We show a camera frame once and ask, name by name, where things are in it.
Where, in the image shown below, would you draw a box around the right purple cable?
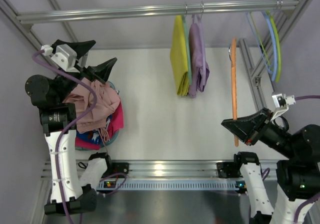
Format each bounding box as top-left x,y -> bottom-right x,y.
259,95 -> 320,224

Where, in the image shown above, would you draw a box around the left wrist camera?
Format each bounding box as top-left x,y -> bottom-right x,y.
41,44 -> 78,72

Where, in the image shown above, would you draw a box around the lime green empty hanger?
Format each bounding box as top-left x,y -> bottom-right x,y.
248,0 -> 282,82

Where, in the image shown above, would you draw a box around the blue patterned garment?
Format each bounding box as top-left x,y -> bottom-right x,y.
76,115 -> 112,145

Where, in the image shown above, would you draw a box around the frame post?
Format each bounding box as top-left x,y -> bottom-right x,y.
0,0 -> 88,84
256,0 -> 312,73

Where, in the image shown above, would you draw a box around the purple trousers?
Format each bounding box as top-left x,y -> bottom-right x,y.
188,23 -> 210,97

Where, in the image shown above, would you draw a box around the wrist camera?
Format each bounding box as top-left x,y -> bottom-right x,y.
271,92 -> 296,121
41,44 -> 78,72

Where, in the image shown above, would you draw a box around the orange hanger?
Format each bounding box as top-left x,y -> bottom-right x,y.
227,37 -> 240,147

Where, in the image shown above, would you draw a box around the aluminium hanging rail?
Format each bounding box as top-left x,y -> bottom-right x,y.
16,0 -> 299,24

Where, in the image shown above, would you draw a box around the yellow trousers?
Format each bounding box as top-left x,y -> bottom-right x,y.
170,16 -> 189,96

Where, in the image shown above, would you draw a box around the light blue empty hanger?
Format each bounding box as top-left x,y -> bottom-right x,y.
246,0 -> 281,82

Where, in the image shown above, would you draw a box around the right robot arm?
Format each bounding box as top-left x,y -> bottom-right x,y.
221,108 -> 320,223

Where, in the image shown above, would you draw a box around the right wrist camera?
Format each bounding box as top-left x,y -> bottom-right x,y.
271,92 -> 296,121

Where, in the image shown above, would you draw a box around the right frame post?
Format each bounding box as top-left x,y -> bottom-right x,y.
256,0 -> 312,73

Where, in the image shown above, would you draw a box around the purple cable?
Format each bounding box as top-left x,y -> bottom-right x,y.
259,95 -> 320,224
32,50 -> 98,217

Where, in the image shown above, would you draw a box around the teal laundry basket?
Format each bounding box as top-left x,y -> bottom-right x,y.
76,79 -> 124,149

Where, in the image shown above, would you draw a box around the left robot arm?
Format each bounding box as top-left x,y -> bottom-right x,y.
25,40 -> 116,217

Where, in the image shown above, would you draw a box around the grey slotted cable duct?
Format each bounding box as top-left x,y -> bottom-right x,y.
97,180 -> 247,191

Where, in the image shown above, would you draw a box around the left frame post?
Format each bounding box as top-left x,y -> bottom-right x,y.
0,0 -> 88,84

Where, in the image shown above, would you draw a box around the purple hanger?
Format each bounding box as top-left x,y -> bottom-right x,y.
191,1 -> 210,71

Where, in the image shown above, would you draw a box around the magenta garment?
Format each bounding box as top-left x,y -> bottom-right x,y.
75,103 -> 124,151

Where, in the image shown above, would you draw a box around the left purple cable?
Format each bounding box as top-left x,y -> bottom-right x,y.
32,50 -> 98,217

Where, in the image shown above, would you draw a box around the pink trousers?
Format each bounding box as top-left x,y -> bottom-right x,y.
64,78 -> 121,142

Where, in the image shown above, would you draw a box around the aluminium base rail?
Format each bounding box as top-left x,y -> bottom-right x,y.
41,158 -> 278,182

